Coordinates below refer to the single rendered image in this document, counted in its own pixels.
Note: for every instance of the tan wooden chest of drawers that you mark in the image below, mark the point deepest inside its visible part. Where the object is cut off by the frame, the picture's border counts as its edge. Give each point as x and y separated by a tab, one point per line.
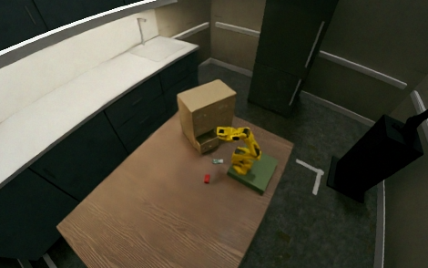
198	98

